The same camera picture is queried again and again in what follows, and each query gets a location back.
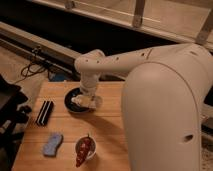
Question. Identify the blue object on floor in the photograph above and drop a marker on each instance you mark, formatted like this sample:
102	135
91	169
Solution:
58	78

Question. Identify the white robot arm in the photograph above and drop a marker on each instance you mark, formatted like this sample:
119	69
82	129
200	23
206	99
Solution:
161	101

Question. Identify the white plastic bottle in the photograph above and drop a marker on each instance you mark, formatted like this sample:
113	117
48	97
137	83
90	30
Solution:
92	102

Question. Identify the metal rail beam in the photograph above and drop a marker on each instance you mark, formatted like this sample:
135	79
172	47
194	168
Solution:
61	55

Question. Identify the blue sponge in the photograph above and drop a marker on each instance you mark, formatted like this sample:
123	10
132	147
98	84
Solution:
52	145

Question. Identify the black equipment stand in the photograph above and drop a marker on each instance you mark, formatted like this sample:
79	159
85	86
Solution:
12	110

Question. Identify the red chili pepper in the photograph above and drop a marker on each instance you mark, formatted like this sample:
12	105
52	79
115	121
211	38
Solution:
83	150

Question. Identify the dark ceramic bowl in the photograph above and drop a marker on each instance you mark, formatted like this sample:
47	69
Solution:
70	105

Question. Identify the black white striped box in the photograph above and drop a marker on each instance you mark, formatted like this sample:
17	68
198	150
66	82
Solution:
44	113

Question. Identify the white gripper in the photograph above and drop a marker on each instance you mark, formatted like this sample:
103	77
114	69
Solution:
88	91

